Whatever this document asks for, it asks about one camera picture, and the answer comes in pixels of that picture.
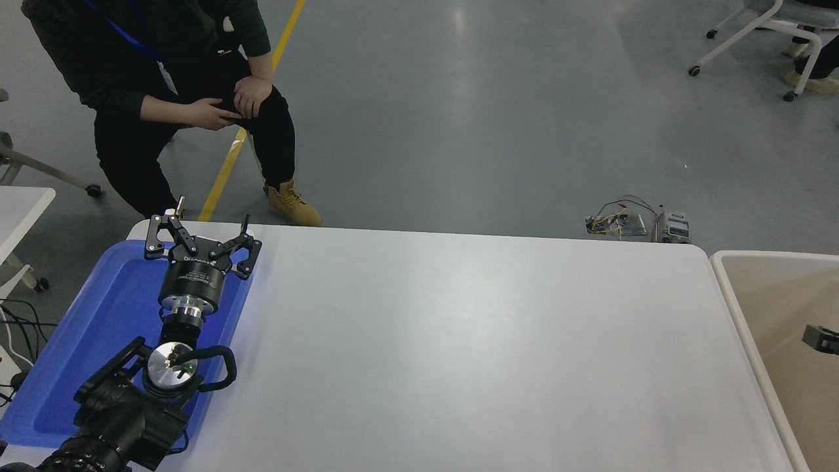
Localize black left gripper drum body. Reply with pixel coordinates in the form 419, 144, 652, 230
159, 243, 232, 310

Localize person's right hand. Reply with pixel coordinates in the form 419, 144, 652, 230
187, 98, 243, 131

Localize person's left hand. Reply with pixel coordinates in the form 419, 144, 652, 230
233, 75, 273, 120

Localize large pale bin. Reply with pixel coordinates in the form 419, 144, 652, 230
710, 250, 839, 472

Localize person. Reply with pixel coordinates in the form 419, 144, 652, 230
20, 0, 325, 228
783, 25, 839, 96

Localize blue plastic tray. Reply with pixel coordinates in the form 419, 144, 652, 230
0, 239, 255, 450

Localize grey chair base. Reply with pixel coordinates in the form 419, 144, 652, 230
0, 88, 103, 198

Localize white side table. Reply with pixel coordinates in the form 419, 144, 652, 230
0, 186, 57, 293

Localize small silver device box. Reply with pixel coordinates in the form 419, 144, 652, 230
654, 206, 692, 245

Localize white power strip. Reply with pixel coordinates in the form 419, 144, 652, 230
0, 344, 28, 395

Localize white chair with casters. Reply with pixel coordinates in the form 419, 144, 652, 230
688, 0, 839, 102

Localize blue lanyard with badge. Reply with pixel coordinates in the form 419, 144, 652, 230
82, 0, 180, 96

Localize black cables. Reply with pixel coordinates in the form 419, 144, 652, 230
0, 298, 60, 407

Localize circuit board with coloured wires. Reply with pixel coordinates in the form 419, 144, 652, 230
585, 195, 659, 238

